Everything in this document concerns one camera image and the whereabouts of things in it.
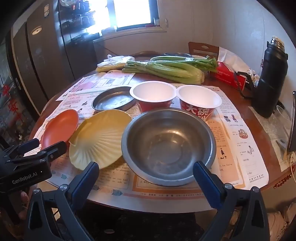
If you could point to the wooden chair back centre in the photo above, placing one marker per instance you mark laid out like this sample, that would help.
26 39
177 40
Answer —
145 53

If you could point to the clear glass cup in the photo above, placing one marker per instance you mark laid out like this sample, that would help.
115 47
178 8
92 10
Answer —
279 125

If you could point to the pink printed newspaper sheet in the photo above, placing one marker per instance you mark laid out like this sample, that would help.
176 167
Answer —
101 81

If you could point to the red paper noodle bowl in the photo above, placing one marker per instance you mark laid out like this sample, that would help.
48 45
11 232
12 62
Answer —
198 97

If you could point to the window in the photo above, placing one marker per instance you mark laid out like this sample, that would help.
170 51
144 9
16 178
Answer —
134 11

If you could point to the person's left hand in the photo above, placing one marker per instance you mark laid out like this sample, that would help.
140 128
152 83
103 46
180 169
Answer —
23 198

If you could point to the red tissue box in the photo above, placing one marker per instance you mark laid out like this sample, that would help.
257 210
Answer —
226 74

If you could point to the small jar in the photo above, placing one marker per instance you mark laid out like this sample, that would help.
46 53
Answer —
156 21

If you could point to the large printed newspaper sheet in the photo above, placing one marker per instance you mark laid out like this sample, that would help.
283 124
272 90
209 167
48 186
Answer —
233 139

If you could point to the black thermos flask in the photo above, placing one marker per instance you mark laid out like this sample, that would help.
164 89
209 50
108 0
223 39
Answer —
270 81

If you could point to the large steel bowl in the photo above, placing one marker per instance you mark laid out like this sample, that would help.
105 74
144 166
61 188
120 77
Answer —
168 143

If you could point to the glass door with red decals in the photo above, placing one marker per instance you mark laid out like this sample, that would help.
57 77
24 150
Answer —
11 104

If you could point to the wooden chair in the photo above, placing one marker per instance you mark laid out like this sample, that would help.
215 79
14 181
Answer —
145 53
201 48

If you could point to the orange plate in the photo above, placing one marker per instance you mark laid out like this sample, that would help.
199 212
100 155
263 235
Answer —
60 127

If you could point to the yellow shell-shaped plate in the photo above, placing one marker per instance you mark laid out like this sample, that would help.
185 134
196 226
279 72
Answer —
99 139

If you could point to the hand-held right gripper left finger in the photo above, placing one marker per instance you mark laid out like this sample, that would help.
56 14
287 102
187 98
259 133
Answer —
85 183

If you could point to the white bowl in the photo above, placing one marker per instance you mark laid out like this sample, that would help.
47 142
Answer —
150 92

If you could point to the grey refrigerator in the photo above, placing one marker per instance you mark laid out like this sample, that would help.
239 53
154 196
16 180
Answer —
39 58

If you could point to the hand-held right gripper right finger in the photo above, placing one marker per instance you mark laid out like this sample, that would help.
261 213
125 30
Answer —
208 183

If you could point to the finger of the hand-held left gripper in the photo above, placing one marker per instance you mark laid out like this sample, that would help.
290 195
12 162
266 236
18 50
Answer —
53 150
30 143

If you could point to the plastic bag of yellow noodles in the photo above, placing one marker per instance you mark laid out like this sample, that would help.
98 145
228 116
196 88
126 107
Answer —
113 63

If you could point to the shallow steel plate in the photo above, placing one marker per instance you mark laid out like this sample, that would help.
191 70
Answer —
113 99

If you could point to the plastic-wrapped celery bunch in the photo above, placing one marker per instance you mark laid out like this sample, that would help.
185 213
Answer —
185 59

